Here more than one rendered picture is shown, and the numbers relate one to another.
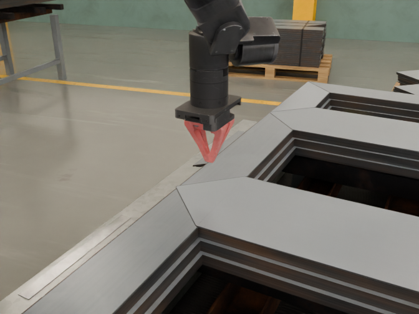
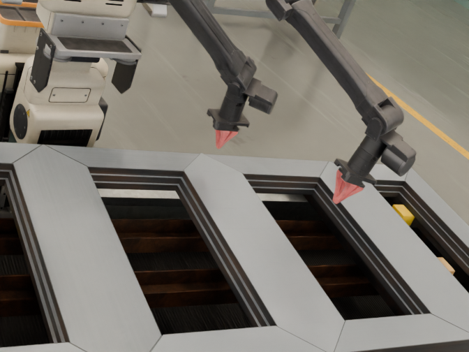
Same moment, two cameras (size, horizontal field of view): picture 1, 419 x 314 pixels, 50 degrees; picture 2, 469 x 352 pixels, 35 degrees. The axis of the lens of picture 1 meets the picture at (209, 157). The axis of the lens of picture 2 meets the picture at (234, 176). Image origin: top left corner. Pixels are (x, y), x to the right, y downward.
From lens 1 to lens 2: 138 cm
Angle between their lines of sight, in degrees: 24
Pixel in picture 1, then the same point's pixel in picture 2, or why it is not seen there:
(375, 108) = (423, 212)
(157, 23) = not seen: outside the picture
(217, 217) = (197, 174)
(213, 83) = (229, 106)
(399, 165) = (354, 237)
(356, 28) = not seen: outside the picture
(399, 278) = (229, 238)
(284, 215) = (228, 195)
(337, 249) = (225, 216)
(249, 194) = (228, 179)
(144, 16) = not seen: outside the picture
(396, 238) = (259, 234)
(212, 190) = (215, 165)
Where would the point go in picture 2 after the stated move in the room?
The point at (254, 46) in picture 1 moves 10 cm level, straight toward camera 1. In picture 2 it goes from (257, 100) to (232, 105)
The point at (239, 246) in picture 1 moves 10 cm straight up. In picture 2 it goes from (191, 190) to (203, 158)
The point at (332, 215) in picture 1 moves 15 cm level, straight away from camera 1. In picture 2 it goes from (249, 211) to (292, 205)
